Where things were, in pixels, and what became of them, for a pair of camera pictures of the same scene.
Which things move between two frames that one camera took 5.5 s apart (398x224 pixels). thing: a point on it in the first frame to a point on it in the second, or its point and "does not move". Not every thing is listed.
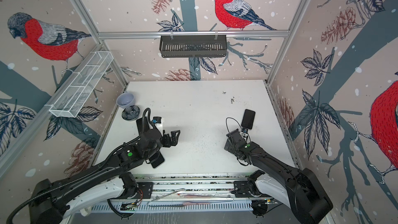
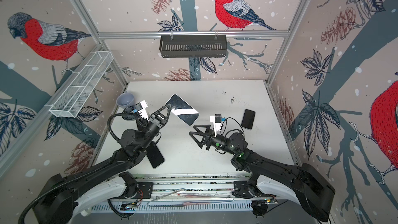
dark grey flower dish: (130, 113) does not move
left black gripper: (174, 141) to (157, 121)
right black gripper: (229, 147) to (211, 140)
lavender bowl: (125, 99) does not move
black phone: (248, 119) does not move
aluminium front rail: (160, 194) does not move
